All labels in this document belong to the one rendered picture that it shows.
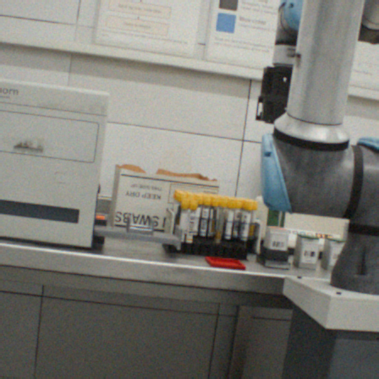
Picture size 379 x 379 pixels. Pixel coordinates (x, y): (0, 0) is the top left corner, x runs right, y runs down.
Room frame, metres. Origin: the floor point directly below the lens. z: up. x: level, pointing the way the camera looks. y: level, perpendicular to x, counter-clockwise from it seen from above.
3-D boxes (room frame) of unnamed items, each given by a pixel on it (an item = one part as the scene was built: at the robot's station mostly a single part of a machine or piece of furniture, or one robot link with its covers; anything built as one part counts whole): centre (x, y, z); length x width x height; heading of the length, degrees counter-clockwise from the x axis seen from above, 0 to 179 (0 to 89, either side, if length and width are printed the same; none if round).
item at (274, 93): (1.35, -0.16, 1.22); 0.09 x 0.08 x 0.12; 97
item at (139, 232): (1.28, 0.11, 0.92); 0.21 x 0.07 x 0.05; 99
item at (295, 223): (1.68, -0.30, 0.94); 0.30 x 0.24 x 0.12; 0
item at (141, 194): (1.68, 0.07, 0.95); 0.29 x 0.25 x 0.15; 9
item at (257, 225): (1.50, -0.06, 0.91); 0.20 x 0.10 x 0.07; 99
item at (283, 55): (1.35, -0.17, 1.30); 0.08 x 0.08 x 0.05
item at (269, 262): (1.36, -0.19, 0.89); 0.09 x 0.05 x 0.04; 7
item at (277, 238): (1.36, -0.19, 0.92); 0.05 x 0.04 x 0.06; 7
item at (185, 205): (1.40, -0.05, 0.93); 0.17 x 0.09 x 0.11; 99
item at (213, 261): (1.27, -0.09, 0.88); 0.07 x 0.07 x 0.01; 9
